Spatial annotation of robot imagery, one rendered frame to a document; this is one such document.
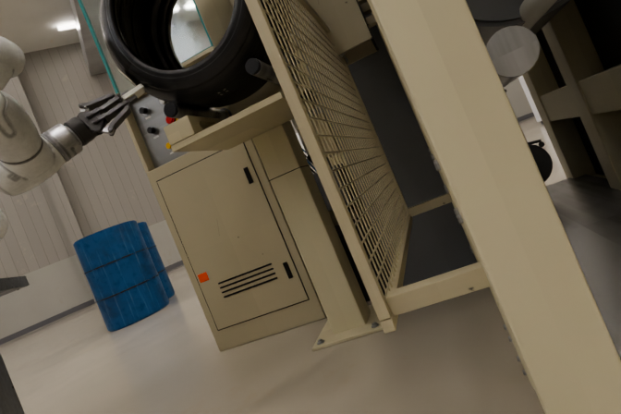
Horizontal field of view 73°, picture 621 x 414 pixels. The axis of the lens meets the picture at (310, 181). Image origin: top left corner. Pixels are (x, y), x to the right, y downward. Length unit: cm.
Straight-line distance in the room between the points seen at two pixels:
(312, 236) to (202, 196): 63
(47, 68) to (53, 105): 101
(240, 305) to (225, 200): 48
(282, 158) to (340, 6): 55
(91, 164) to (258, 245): 1074
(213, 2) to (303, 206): 82
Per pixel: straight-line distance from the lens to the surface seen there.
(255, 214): 186
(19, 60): 176
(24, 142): 115
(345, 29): 146
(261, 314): 198
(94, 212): 1225
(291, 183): 153
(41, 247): 1232
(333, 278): 157
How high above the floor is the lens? 53
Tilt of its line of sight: 1 degrees up
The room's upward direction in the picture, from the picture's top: 23 degrees counter-clockwise
